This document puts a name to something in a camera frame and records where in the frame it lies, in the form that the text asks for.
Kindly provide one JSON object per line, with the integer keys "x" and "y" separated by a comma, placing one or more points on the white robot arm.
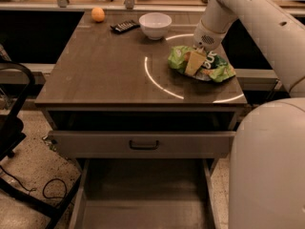
{"x": 267, "y": 161}

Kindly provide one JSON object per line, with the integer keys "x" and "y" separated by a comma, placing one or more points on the green rice chip bag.
{"x": 215, "y": 68}

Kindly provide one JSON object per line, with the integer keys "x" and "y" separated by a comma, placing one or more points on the orange fruit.
{"x": 98, "y": 15}

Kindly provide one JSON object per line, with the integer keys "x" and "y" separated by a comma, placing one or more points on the black chair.
{"x": 11, "y": 134}

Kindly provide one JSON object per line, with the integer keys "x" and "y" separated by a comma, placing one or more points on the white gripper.
{"x": 206, "y": 37}

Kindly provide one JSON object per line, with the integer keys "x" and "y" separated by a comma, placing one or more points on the grey top drawer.
{"x": 99, "y": 144}

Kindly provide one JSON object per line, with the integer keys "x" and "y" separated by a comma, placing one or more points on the black remote control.
{"x": 125, "y": 26}

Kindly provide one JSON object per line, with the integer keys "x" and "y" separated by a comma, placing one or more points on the open middle drawer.
{"x": 145, "y": 194}

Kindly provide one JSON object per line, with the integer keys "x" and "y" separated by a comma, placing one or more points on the white bowl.
{"x": 155, "y": 25}

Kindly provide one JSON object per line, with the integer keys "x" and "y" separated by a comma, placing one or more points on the grey drawer cabinet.
{"x": 122, "y": 83}

